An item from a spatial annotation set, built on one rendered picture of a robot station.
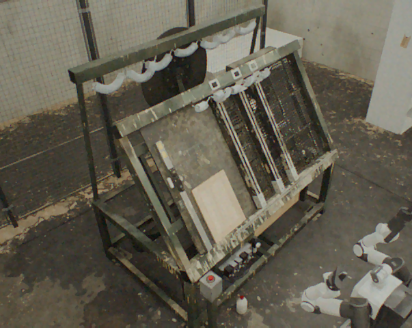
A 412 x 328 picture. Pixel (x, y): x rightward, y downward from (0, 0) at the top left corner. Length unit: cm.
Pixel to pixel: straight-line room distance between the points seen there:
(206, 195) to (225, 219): 27
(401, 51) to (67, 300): 525
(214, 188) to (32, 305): 217
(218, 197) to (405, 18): 393
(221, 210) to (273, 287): 118
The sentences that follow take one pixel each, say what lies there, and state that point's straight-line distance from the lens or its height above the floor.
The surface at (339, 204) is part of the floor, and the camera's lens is 508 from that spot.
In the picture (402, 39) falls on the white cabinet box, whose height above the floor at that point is 138.
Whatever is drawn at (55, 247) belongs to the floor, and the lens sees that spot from 477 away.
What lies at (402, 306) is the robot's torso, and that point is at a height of 136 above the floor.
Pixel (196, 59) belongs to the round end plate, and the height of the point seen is 190.
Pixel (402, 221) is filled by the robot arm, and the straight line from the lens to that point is 262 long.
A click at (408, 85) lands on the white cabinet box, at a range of 637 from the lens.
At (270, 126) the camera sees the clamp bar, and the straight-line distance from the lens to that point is 369.
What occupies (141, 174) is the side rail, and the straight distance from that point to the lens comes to 284.
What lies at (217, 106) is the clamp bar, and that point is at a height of 174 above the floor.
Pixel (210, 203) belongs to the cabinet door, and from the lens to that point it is 319.
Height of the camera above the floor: 329
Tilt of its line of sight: 37 degrees down
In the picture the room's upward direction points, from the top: 2 degrees counter-clockwise
